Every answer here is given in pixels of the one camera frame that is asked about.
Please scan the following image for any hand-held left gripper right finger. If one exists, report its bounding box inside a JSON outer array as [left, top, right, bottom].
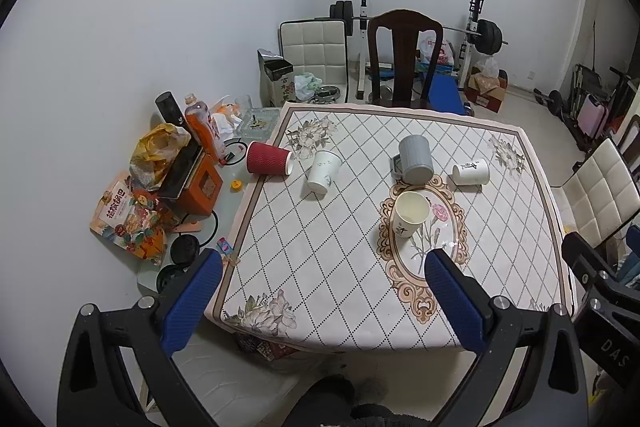
[[425, 249, 589, 427]]

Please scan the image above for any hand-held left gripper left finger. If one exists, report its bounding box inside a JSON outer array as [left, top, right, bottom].
[[57, 249, 223, 427]]

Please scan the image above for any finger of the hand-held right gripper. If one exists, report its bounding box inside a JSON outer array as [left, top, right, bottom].
[[561, 231, 624, 294]]

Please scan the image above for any white paper cup cream inside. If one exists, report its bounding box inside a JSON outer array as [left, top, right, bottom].
[[391, 191, 431, 239]]

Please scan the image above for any short white printed cup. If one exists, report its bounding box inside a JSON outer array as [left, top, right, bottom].
[[452, 158, 490, 185]]

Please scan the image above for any grey cup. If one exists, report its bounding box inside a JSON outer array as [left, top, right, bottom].
[[398, 134, 435, 184]]

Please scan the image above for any red ribbed paper cup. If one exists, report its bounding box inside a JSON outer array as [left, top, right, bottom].
[[246, 141, 295, 178]]

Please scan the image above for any plain white paper cup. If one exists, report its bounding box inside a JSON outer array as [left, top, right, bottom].
[[306, 150, 343, 194]]

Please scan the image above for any black round lid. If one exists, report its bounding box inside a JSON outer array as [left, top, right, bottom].
[[142, 264, 182, 295], [170, 235, 200, 269]]

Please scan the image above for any white cushioned chair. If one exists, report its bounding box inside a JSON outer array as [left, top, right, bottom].
[[550, 137, 640, 253], [278, 19, 349, 104]]

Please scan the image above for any red patterned box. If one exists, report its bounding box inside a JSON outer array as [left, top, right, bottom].
[[235, 332, 306, 363]]

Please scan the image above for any orange snack packet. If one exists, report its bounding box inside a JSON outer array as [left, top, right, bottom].
[[89, 171, 181, 264]]

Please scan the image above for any orange box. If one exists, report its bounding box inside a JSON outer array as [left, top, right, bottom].
[[176, 153, 224, 215]]

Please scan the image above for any black flat tray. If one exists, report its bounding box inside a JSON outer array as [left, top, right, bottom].
[[157, 141, 205, 200]]

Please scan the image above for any floral diamond-pattern tablecloth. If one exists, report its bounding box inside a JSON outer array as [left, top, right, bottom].
[[204, 102, 579, 353]]

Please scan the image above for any pink suitcase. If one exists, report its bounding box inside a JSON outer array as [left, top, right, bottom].
[[577, 94, 612, 142]]

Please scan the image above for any person's dark trouser leg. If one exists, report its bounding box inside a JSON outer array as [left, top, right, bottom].
[[287, 374, 436, 427]]

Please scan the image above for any yellow plastic bag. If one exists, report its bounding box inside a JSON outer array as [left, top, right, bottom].
[[129, 123, 193, 190]]

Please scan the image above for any black dumbbell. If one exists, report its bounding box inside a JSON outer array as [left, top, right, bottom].
[[533, 88, 568, 116]]

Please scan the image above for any black folding cart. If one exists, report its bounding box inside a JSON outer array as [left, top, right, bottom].
[[569, 63, 613, 128]]

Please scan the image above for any orange drink bottle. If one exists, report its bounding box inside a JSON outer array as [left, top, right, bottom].
[[183, 94, 221, 158]]

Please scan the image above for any glass ashtray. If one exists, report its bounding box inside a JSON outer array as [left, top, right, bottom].
[[235, 108, 282, 142]]

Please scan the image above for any brown cardboard box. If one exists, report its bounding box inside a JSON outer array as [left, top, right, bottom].
[[465, 69, 509, 114]]

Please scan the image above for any black cylinder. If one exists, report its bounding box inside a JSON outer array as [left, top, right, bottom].
[[154, 92, 187, 128]]

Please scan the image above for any blue weight bench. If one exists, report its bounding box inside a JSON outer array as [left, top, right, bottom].
[[419, 66, 475, 116]]

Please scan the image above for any clear plastic bag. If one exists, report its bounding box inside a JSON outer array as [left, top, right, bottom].
[[474, 55, 501, 80]]

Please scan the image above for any white box with black top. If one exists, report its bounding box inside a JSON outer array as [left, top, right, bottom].
[[257, 49, 296, 108]]

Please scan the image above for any barbell with black plates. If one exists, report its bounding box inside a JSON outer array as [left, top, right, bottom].
[[316, 0, 509, 56]]

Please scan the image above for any green and white plastic bag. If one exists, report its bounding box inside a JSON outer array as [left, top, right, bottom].
[[293, 72, 324, 102]]

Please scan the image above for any metal ashtray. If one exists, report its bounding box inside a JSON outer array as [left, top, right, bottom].
[[312, 85, 343, 104]]

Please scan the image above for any red and white plastic bag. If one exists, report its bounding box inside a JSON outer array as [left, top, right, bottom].
[[417, 33, 457, 66]]

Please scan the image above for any dark wooden chair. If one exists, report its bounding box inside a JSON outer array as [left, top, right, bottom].
[[366, 9, 444, 110]]

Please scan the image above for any white weight rack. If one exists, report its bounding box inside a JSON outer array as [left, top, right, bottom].
[[345, 0, 484, 100]]

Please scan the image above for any black cable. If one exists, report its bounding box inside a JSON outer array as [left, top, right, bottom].
[[172, 138, 251, 253]]

